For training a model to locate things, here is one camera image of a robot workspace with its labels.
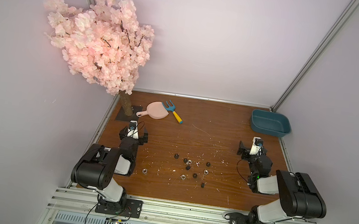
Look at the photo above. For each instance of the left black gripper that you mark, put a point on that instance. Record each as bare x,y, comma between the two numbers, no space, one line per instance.
142,138

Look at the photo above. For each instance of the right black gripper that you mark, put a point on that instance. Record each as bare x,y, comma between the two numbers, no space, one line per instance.
242,152

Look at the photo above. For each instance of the teal plastic storage box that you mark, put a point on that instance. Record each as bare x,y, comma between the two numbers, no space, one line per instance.
270,123

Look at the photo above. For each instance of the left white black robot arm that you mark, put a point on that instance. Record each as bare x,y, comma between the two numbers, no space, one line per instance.
96,168

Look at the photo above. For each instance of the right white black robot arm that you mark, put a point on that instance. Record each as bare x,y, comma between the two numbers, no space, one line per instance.
298,196

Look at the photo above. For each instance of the dark square tree base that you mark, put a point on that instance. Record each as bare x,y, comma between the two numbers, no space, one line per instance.
121,116

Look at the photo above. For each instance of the pink plastic dustpan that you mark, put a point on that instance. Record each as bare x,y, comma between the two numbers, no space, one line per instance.
155,110

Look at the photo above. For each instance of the blue yellow toy rake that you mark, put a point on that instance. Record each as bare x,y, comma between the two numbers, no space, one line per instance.
170,107

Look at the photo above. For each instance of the pink artificial blossom tree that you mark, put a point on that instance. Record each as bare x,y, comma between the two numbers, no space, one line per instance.
105,43

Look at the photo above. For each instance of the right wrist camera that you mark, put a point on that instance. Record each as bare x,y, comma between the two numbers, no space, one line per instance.
257,146

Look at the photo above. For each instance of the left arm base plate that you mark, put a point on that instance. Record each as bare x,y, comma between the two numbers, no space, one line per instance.
125,208

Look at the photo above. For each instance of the aluminium front rail frame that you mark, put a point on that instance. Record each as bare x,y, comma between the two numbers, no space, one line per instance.
77,206

